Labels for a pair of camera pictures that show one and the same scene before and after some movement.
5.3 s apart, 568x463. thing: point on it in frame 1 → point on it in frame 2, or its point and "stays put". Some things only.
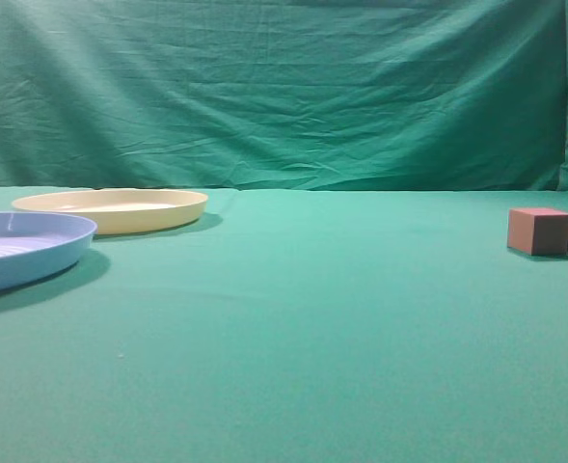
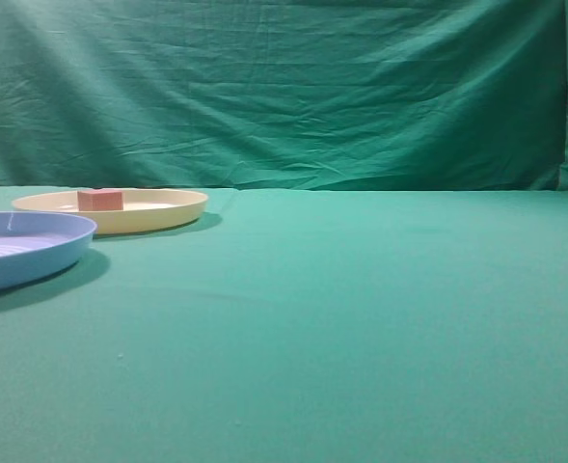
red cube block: x=539 y=231 → x=99 y=201
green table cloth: x=297 y=326 stays put
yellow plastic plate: x=121 y=212 stays put
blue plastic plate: x=17 y=249 stays put
